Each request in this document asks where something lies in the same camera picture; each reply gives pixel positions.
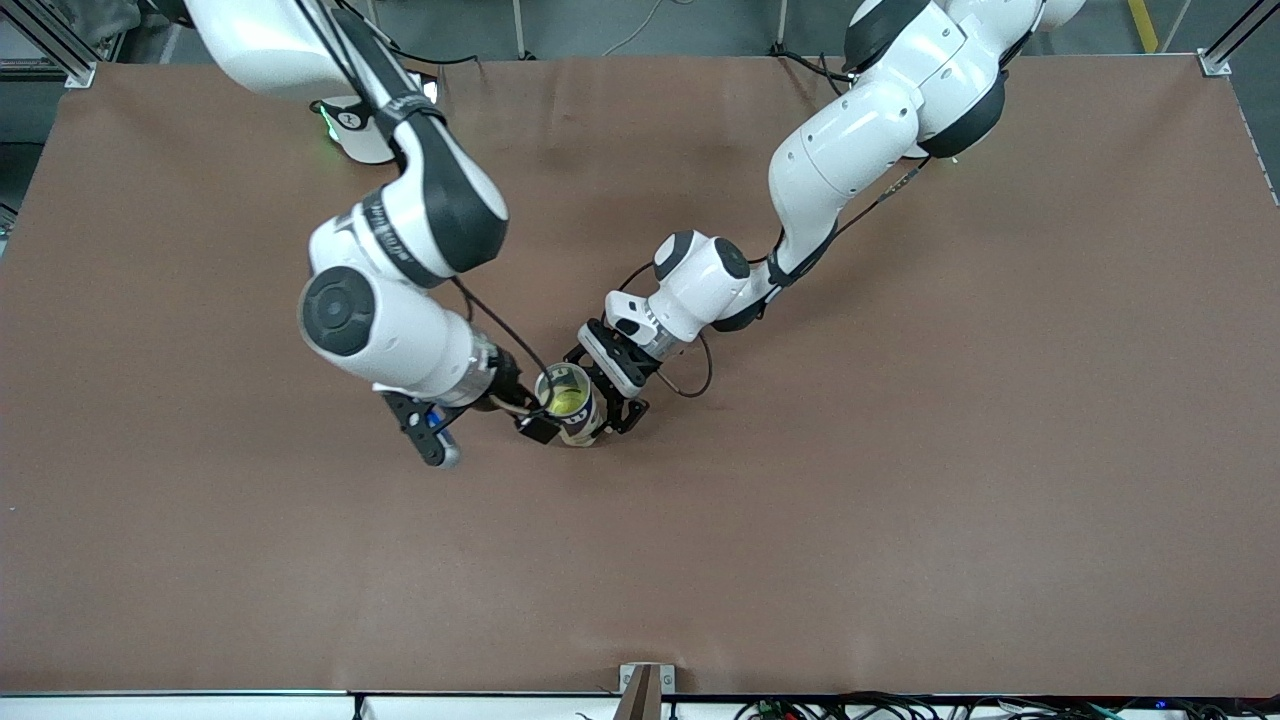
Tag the aluminium frame profile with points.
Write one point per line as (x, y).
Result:
(70, 62)
(1215, 62)

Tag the grey metal bracket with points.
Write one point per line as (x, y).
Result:
(668, 680)

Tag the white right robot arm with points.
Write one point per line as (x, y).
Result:
(390, 330)

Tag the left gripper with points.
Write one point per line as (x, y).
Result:
(603, 369)

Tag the yellow Wilson tennis ball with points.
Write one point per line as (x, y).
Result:
(570, 400)

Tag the brown slanted bar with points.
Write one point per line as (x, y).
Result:
(640, 695)

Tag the white table edge rail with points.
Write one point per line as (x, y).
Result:
(200, 708)

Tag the thin white post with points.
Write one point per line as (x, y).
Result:
(520, 25)
(782, 25)

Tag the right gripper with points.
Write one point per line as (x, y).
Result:
(506, 385)

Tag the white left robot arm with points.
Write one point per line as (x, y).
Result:
(850, 150)

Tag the grey crumpled cover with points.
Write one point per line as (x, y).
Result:
(105, 18)

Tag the brown table mat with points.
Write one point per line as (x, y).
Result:
(640, 550)

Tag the clear tennis ball can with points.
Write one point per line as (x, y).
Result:
(585, 425)

